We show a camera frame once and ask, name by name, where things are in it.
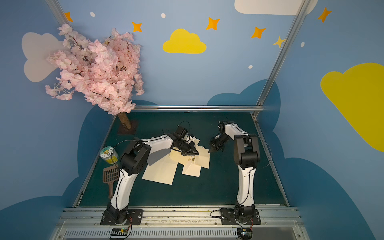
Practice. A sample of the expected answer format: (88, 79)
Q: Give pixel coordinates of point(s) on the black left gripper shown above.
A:
(187, 147)

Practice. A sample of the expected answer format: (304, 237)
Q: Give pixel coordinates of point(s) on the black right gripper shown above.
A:
(216, 143)

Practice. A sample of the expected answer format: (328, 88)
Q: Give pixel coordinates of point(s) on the cream envelope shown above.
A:
(202, 160)

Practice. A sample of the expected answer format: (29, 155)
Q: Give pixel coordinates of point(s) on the white envelope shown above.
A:
(191, 169)

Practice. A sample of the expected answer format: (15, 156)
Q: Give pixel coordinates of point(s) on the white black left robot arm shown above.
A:
(133, 161)

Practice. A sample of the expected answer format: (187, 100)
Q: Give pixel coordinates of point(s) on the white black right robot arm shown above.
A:
(247, 156)

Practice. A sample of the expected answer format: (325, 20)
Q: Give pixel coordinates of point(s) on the grey envelope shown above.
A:
(156, 156)

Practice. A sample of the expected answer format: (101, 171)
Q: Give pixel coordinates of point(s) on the cream paper sheet near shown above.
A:
(163, 171)

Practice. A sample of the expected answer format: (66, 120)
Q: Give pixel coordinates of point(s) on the brown artificial tree trunk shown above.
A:
(125, 121)

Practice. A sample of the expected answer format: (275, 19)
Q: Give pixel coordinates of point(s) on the green label plastic jar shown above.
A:
(109, 155)

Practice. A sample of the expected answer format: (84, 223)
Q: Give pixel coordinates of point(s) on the brown plastic scoop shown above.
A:
(110, 175)

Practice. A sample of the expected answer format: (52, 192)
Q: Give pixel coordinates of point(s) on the right green circuit board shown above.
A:
(244, 234)

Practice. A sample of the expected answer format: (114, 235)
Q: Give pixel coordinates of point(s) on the green circuit board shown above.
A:
(244, 234)
(120, 234)

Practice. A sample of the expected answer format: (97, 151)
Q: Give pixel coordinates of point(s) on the left green circuit board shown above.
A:
(120, 234)

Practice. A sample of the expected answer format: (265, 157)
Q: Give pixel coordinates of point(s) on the pink cherry blossom tree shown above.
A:
(106, 73)

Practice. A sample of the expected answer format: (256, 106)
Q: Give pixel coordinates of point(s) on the aluminium back frame rail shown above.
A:
(154, 108)

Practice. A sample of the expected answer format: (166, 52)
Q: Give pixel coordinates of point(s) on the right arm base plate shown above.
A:
(240, 216)

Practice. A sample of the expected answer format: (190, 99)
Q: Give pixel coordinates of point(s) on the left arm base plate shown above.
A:
(122, 218)

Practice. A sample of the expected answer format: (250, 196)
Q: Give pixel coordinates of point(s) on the aluminium front rail platform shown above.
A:
(183, 223)

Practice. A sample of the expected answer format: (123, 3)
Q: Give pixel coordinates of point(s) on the aluminium right corner post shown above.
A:
(291, 36)

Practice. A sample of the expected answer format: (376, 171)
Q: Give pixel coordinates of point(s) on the aluminium corner post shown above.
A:
(57, 11)
(291, 36)

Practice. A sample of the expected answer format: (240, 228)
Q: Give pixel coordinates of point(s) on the aluminium left corner post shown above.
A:
(57, 11)

